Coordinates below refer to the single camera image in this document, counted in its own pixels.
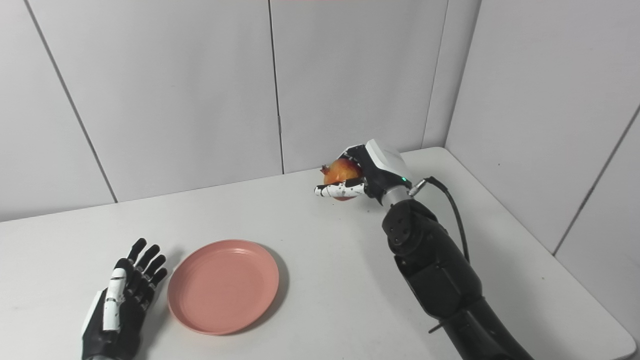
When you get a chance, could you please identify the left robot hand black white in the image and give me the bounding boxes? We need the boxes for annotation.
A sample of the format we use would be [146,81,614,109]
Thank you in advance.
[81,238,169,360]

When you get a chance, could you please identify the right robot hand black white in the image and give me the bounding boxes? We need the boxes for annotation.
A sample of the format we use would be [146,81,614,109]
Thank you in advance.
[314,139,414,207]

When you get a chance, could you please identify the red yellow pomegranate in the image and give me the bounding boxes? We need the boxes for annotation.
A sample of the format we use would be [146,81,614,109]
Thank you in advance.
[320,157,364,202]

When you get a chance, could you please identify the pink round plate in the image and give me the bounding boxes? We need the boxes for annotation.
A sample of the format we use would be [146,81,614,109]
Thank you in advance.
[167,239,280,336]

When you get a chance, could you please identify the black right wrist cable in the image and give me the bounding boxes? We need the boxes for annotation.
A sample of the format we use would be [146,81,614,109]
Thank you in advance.
[409,176,471,264]

